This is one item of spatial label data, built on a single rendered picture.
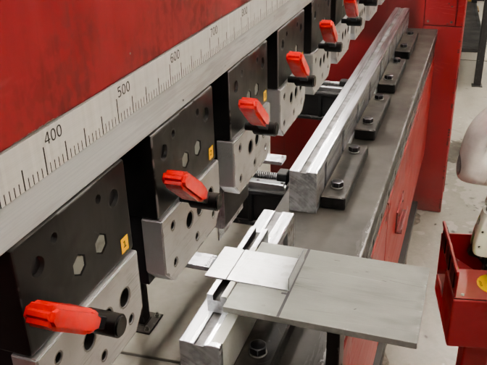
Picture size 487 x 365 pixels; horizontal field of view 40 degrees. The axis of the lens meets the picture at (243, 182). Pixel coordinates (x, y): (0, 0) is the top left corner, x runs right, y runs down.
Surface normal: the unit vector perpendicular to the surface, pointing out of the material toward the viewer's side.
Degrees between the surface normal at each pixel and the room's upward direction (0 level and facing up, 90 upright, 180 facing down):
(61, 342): 90
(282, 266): 0
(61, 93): 90
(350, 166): 0
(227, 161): 90
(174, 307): 0
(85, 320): 90
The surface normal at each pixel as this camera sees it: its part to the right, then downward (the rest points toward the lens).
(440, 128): -0.33, 0.43
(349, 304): -0.03, -0.90
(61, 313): 0.95, 0.12
